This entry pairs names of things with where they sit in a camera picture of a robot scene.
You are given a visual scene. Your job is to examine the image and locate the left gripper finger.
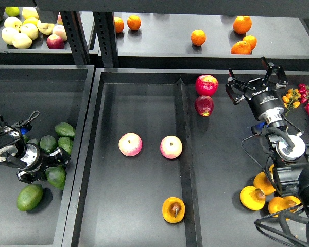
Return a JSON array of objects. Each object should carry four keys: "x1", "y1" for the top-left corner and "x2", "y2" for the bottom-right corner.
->
[
  {"x1": 16, "y1": 170, "x2": 45, "y2": 183},
  {"x1": 49, "y1": 147, "x2": 70, "y2": 169}
]

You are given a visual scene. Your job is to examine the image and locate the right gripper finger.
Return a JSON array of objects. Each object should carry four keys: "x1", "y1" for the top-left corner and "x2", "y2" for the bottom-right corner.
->
[
  {"x1": 225, "y1": 69, "x2": 264, "y2": 105},
  {"x1": 261, "y1": 56, "x2": 288, "y2": 89}
]

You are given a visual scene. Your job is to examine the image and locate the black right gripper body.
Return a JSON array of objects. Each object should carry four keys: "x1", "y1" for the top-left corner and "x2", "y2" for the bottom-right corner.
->
[{"x1": 246, "y1": 79, "x2": 284, "y2": 121}]

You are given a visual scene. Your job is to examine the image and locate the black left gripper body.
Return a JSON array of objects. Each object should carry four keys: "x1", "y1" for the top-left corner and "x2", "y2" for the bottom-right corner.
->
[{"x1": 22, "y1": 144, "x2": 54, "y2": 178}]

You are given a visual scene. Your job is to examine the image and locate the green avocado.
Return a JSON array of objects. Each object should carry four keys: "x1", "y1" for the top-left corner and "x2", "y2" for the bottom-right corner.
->
[{"x1": 45, "y1": 166, "x2": 66, "y2": 190}]

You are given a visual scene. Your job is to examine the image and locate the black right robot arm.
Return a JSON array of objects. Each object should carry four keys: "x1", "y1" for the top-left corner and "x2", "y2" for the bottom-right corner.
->
[{"x1": 225, "y1": 57, "x2": 309, "y2": 246}]

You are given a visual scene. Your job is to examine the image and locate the green avocado lone bottom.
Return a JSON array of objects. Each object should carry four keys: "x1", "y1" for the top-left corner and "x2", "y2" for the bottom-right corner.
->
[{"x1": 16, "y1": 184, "x2": 43, "y2": 211}]

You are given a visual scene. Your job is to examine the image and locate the yellow pear upper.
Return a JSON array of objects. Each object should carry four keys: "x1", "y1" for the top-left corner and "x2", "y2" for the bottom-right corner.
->
[{"x1": 253, "y1": 172, "x2": 275, "y2": 196}]

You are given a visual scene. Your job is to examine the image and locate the orange cherry tomato bunch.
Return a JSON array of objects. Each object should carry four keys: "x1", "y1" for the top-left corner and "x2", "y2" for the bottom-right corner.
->
[{"x1": 282, "y1": 89, "x2": 301, "y2": 115}]

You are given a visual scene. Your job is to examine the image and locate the red cherry tomato bunch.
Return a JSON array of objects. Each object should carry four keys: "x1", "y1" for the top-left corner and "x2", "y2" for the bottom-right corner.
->
[{"x1": 298, "y1": 83, "x2": 309, "y2": 108}]

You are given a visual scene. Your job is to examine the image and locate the bright red apple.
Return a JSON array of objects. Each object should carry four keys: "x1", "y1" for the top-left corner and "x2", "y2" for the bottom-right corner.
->
[{"x1": 195, "y1": 74, "x2": 218, "y2": 96}]

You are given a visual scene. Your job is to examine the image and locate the dark red apple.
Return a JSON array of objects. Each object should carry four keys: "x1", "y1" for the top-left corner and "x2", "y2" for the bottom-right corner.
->
[{"x1": 194, "y1": 95, "x2": 214, "y2": 117}]

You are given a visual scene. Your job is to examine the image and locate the orange front right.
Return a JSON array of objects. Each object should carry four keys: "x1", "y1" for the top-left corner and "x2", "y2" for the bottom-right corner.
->
[{"x1": 230, "y1": 41, "x2": 252, "y2": 55}]

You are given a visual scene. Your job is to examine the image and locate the orange right small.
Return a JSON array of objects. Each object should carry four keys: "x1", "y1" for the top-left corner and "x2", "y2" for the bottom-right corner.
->
[{"x1": 243, "y1": 35, "x2": 258, "y2": 50}]

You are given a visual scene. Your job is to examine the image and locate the black left tray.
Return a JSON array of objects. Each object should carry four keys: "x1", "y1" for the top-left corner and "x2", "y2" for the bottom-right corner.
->
[{"x1": 0, "y1": 65, "x2": 94, "y2": 246}]

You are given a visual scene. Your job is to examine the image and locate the black tray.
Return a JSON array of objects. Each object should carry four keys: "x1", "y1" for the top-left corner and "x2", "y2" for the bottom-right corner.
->
[
  {"x1": 0, "y1": 65, "x2": 94, "y2": 246},
  {"x1": 61, "y1": 67, "x2": 309, "y2": 247}
]

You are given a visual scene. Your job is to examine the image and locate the orange middle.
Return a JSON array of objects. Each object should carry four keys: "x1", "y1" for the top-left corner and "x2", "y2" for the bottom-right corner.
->
[{"x1": 191, "y1": 29, "x2": 207, "y2": 46}]

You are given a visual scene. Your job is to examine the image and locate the pink apple left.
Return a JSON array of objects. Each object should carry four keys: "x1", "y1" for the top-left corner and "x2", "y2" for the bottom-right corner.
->
[{"x1": 118, "y1": 133, "x2": 143, "y2": 157}]

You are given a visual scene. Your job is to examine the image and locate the pink apple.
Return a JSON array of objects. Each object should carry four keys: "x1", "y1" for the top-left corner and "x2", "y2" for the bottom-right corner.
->
[
  {"x1": 160, "y1": 135, "x2": 183, "y2": 160},
  {"x1": 118, "y1": 133, "x2": 143, "y2": 157}
]

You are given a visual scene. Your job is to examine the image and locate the pink apple right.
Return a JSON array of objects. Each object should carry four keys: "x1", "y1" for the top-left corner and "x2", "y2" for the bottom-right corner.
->
[{"x1": 160, "y1": 135, "x2": 183, "y2": 160}]

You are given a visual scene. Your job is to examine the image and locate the black center tray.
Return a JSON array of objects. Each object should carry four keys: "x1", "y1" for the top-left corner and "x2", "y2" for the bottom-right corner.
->
[{"x1": 61, "y1": 67, "x2": 309, "y2": 247}]

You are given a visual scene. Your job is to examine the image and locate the red apple on shelf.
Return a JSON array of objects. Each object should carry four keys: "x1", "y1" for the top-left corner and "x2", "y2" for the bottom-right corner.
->
[{"x1": 46, "y1": 34, "x2": 64, "y2": 49}]

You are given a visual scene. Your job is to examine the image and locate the pale yellow apple front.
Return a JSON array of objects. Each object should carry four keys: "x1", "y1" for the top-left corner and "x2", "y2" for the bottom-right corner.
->
[{"x1": 12, "y1": 33, "x2": 32, "y2": 49}]

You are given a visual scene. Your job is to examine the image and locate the pale yellow apple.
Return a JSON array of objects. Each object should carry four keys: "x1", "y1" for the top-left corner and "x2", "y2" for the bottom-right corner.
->
[
  {"x1": 1, "y1": 27, "x2": 19, "y2": 45},
  {"x1": 12, "y1": 33, "x2": 32, "y2": 49}
]

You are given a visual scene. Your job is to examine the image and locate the pale yellow apple left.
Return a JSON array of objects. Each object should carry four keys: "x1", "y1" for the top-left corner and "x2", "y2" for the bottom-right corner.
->
[{"x1": 1, "y1": 27, "x2": 19, "y2": 45}]

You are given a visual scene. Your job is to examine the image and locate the orange far left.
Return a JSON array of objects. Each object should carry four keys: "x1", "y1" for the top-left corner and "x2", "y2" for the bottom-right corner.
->
[{"x1": 114, "y1": 17, "x2": 125, "y2": 33}]

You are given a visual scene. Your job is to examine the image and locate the green lime on shelf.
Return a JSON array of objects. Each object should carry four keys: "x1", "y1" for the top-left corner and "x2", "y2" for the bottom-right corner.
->
[{"x1": 5, "y1": 7, "x2": 20, "y2": 17}]

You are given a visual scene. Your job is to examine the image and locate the black shelf post left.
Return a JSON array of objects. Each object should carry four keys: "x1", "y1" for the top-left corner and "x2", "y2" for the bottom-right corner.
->
[{"x1": 60, "y1": 11, "x2": 91, "y2": 65}]

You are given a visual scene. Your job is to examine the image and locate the black shelf post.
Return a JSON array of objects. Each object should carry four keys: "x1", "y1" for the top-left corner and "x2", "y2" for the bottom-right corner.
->
[
  {"x1": 60, "y1": 11, "x2": 91, "y2": 65},
  {"x1": 93, "y1": 12, "x2": 119, "y2": 68}
]

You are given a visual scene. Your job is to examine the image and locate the black shelf post right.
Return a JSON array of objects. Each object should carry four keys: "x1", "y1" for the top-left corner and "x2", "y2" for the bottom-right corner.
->
[{"x1": 93, "y1": 12, "x2": 119, "y2": 68}]

